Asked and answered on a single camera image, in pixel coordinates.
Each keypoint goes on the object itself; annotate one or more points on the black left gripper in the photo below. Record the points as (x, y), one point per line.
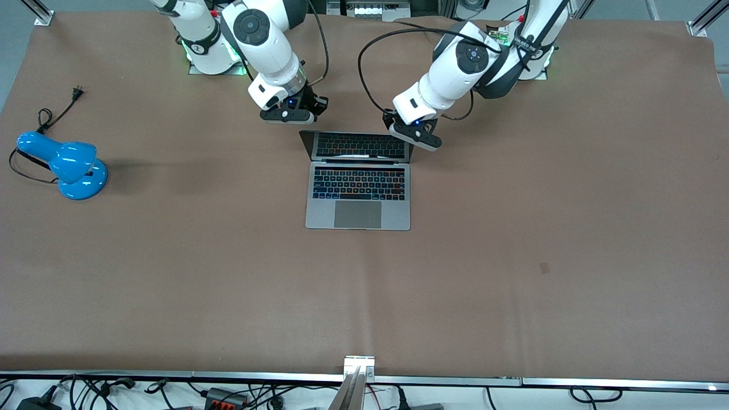
(390, 119)

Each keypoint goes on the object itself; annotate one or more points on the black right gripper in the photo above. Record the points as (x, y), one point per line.
(312, 101)

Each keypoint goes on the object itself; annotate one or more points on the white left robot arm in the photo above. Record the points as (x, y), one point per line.
(455, 74)

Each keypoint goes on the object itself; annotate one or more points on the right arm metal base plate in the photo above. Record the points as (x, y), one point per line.
(196, 69)

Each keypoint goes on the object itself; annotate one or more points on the silver laptop with black keyboard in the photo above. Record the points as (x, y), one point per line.
(359, 213)

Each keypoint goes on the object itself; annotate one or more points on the small green circuit board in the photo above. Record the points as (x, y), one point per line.
(501, 34)

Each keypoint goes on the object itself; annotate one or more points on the white power strip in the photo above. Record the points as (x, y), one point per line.
(370, 9)

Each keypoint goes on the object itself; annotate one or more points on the aluminium table edge rail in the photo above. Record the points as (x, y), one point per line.
(171, 376)

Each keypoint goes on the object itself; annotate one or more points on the aluminium corner profile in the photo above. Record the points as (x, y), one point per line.
(39, 11)
(705, 20)

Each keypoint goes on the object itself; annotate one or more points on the black power adapter brick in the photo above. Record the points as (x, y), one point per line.
(39, 403)

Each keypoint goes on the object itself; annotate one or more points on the black adapter with orange clips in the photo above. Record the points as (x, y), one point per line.
(225, 396)

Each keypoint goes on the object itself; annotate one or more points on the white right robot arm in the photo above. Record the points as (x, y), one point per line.
(267, 45)

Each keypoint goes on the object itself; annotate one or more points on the aluminium profile post with bracket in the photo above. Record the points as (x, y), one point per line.
(356, 381)

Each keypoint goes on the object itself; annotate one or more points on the glossy blue desk lamp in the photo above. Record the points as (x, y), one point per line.
(74, 165)

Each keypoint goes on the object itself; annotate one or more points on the brown table cover mat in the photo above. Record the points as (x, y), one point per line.
(512, 228)

